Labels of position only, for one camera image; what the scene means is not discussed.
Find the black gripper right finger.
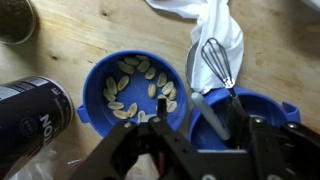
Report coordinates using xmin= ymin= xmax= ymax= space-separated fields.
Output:
xmin=248 ymin=116 xmax=320 ymax=180

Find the black wire whisk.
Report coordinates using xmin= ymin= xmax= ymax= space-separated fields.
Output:
xmin=200 ymin=37 xmax=249 ymax=118

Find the white crumpled cloth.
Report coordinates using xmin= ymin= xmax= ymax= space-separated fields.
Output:
xmin=144 ymin=0 xmax=245 ymax=94

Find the blue bowl with nuts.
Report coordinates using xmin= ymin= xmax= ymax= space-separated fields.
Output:
xmin=76 ymin=49 xmax=189 ymax=138

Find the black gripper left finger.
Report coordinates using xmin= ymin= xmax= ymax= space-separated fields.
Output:
xmin=68 ymin=98 xmax=198 ymax=180

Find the grey utensil handle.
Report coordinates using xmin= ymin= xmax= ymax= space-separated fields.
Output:
xmin=190 ymin=91 xmax=232 ymax=142

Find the blue bowl with utensils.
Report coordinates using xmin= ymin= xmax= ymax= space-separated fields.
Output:
xmin=187 ymin=85 xmax=302 ymax=153

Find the pale peanut half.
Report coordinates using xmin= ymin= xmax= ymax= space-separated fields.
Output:
xmin=161 ymin=81 xmax=175 ymax=96
xmin=168 ymin=87 xmax=178 ymax=101
xmin=137 ymin=110 xmax=147 ymax=123
xmin=126 ymin=102 xmax=139 ymax=118
xmin=107 ymin=101 xmax=125 ymax=111
xmin=166 ymin=100 xmax=178 ymax=114
xmin=116 ymin=75 xmax=131 ymax=92
xmin=105 ymin=76 xmax=119 ymax=95
xmin=112 ymin=109 xmax=130 ymax=120
xmin=144 ymin=66 xmax=157 ymax=81
xmin=137 ymin=59 xmax=151 ymax=74
xmin=116 ymin=60 xmax=136 ymax=76
xmin=135 ymin=54 xmax=150 ymax=62
xmin=123 ymin=56 xmax=141 ymax=67
xmin=147 ymin=83 xmax=157 ymax=99
xmin=102 ymin=88 xmax=117 ymax=103
xmin=156 ymin=71 xmax=168 ymax=88

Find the dark pepper grinder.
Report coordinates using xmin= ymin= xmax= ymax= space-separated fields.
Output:
xmin=0 ymin=0 xmax=37 ymax=46

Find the clear zip plastic bag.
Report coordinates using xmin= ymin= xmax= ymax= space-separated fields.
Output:
xmin=6 ymin=146 xmax=84 ymax=180

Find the black can with white lid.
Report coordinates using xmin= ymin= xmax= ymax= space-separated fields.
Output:
xmin=0 ymin=75 xmax=75 ymax=178

